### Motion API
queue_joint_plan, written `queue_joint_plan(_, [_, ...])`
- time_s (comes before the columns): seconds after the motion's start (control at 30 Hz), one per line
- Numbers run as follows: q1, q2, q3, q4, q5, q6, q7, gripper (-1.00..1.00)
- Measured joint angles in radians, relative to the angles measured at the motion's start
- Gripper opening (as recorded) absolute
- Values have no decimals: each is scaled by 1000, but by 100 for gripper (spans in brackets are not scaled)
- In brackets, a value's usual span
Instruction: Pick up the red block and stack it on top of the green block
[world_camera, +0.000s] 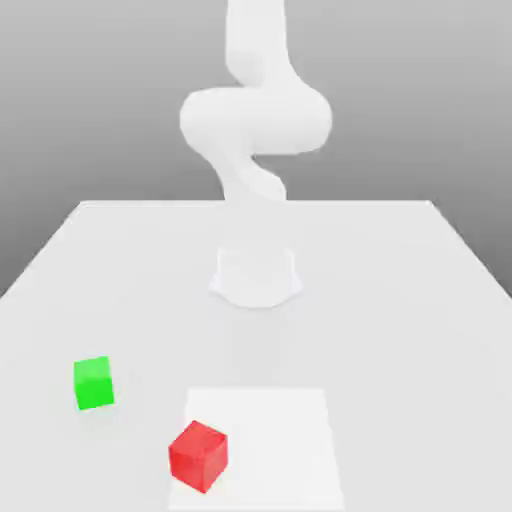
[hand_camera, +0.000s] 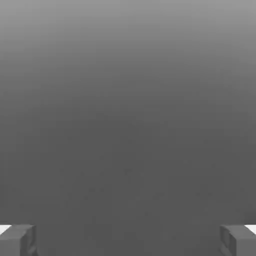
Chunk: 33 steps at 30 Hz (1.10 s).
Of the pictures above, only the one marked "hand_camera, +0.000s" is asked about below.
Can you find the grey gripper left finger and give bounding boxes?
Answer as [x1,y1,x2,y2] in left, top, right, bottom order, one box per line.
[0,223,39,256]

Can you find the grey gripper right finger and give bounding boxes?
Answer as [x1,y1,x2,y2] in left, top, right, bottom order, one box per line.
[219,223,256,256]

